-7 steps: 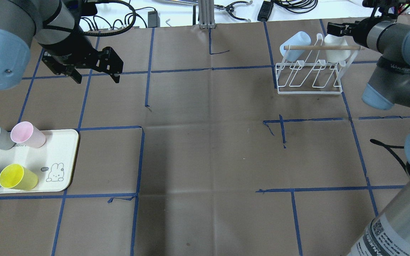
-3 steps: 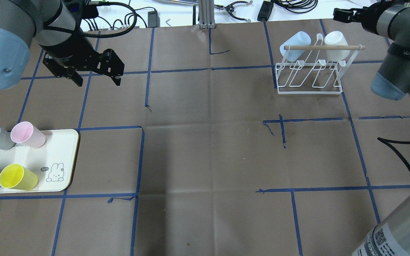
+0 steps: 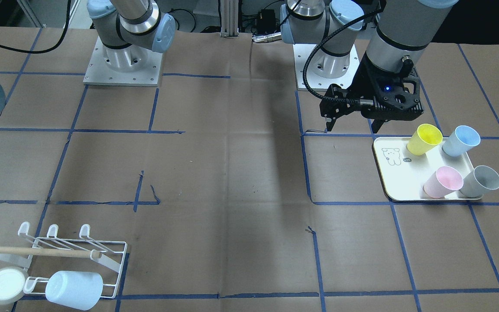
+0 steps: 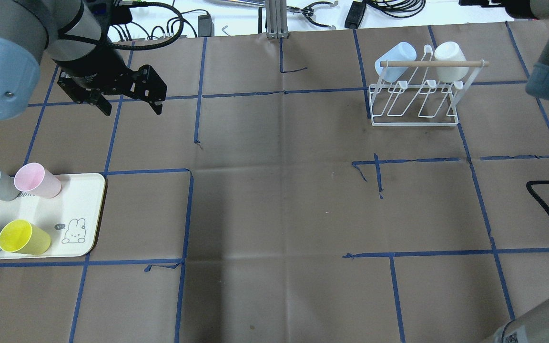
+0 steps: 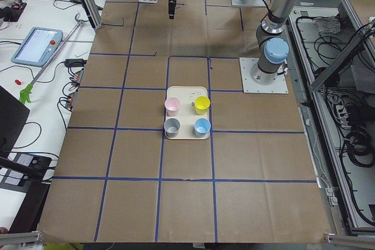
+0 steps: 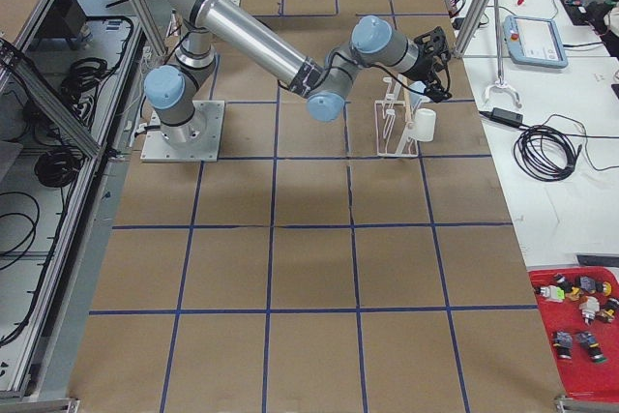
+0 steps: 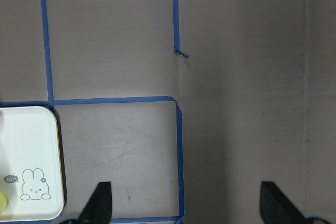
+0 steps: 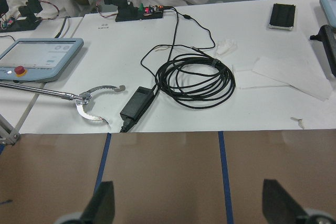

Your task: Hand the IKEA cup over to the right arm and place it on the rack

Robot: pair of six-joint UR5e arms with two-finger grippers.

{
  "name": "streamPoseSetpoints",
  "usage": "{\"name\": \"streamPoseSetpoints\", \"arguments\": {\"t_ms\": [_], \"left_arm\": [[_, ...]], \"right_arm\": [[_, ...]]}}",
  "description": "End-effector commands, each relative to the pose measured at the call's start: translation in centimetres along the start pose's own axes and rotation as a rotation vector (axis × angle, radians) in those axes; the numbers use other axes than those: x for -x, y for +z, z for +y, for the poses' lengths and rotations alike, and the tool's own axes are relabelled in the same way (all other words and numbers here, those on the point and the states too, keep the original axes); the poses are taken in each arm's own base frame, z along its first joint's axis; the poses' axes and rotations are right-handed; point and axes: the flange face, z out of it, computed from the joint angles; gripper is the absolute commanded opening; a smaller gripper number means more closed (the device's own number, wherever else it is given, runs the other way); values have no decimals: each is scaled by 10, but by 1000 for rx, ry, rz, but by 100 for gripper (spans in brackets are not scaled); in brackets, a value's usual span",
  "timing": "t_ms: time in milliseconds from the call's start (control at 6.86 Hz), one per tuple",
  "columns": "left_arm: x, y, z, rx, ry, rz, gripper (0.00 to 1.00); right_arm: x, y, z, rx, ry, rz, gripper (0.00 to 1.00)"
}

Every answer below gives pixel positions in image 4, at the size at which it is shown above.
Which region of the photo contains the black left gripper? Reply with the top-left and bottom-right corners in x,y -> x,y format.
57,46 -> 167,116

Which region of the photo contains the light blue plastic cup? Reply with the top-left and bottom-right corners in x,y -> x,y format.
375,42 -> 418,82

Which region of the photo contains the white plastic cup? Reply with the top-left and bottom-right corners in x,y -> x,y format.
434,41 -> 470,82

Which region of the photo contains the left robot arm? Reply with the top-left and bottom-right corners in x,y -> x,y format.
0,0 -> 174,120

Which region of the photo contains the pink plastic cup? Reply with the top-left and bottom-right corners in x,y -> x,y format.
13,162 -> 62,198

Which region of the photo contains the yellow plastic cup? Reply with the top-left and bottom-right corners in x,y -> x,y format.
0,219 -> 51,255

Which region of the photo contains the black charger brick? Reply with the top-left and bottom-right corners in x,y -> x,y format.
197,14 -> 215,37

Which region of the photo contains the cream plastic tray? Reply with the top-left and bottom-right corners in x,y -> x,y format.
0,173 -> 106,259

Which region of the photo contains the reacher grabber tool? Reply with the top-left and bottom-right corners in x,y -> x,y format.
218,0 -> 338,30

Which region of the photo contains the black power adapter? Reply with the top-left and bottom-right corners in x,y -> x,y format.
344,0 -> 366,29

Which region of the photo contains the aluminium frame post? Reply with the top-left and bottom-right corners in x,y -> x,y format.
265,0 -> 289,39

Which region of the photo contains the white wire cup rack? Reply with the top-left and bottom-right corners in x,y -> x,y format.
368,41 -> 490,127

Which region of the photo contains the coiled black cable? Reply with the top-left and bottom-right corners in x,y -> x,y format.
367,0 -> 427,17

